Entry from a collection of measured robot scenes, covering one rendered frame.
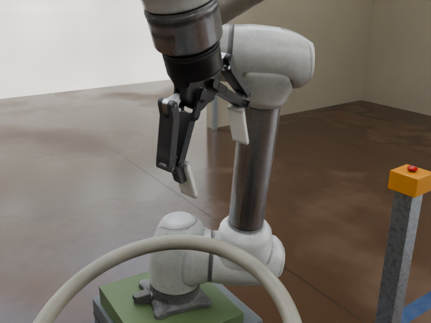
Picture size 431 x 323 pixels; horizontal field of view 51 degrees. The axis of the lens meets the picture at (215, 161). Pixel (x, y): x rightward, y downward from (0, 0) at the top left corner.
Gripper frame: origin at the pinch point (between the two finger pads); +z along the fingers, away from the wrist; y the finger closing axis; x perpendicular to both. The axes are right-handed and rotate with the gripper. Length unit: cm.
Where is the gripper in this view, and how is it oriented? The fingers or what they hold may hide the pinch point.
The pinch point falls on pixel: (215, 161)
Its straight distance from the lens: 71.0
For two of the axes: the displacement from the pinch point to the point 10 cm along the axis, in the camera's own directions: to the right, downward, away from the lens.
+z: 1.6, 7.4, 6.5
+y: -5.9, 6.0, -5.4
